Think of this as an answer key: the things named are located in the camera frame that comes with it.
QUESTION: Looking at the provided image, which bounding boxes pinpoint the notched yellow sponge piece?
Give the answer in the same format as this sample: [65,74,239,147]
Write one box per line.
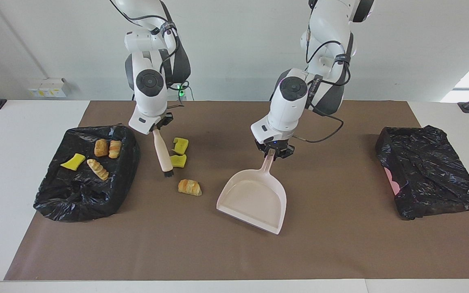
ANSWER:
[172,137,189,155]

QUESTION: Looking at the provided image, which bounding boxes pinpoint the beige hand brush black bristles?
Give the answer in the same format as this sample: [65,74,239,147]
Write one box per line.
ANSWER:
[152,129,175,178]

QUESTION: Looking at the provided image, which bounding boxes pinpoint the beige plastic dustpan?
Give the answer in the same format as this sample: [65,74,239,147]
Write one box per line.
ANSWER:
[216,149,287,235]

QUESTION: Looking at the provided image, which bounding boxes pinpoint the brown toy bread roll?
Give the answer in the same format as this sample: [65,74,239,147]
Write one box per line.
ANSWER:
[94,138,109,157]

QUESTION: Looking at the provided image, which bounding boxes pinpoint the orange striped toy croissant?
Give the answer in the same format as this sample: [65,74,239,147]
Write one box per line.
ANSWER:
[178,179,203,197]

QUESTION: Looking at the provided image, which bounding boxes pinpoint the yellow green sponge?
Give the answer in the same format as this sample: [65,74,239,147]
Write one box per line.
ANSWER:
[60,153,86,171]

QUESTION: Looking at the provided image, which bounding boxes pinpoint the pink bin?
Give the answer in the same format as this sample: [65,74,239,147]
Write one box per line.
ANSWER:
[383,166,401,196]

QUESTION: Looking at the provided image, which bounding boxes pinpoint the tall black bag-lined bin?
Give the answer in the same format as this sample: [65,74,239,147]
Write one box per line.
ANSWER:
[33,124,140,223]

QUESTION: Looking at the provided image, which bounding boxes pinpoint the low black trash bag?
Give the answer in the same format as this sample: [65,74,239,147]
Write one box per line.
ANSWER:
[375,125,469,221]

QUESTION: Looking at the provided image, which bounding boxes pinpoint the brown paper table mat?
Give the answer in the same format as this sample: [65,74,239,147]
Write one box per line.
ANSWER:
[3,101,469,281]

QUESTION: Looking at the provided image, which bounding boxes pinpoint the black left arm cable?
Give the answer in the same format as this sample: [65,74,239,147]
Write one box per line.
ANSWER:
[291,24,352,144]

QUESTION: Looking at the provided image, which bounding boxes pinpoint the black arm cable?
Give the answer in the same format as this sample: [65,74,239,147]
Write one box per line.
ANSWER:
[110,0,186,108]
[291,24,352,144]

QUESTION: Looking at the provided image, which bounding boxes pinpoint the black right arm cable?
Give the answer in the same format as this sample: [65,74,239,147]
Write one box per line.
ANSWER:
[110,0,186,108]

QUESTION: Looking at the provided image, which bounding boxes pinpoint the white wall outlet box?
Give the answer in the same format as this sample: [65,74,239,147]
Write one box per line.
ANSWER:
[26,78,67,98]

